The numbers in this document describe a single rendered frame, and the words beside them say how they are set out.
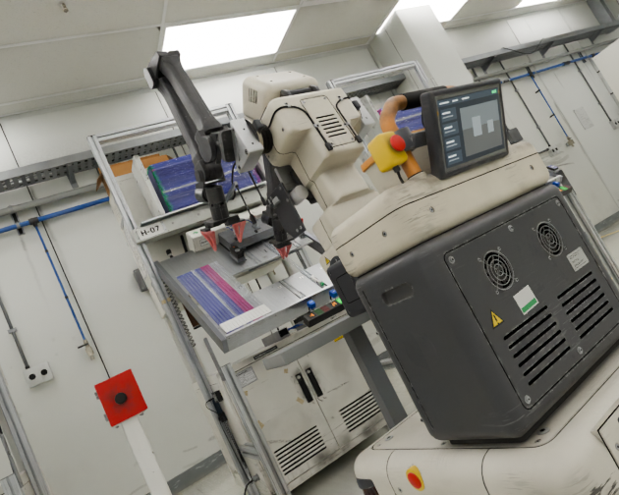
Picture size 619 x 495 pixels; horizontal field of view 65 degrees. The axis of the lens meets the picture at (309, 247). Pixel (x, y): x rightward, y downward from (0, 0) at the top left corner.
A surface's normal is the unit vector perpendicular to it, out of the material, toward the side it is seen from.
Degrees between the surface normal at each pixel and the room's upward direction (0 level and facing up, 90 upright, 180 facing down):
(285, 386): 90
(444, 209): 90
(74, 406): 90
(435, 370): 90
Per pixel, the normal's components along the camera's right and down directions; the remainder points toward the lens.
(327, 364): 0.37, -0.31
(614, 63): -0.81, 0.35
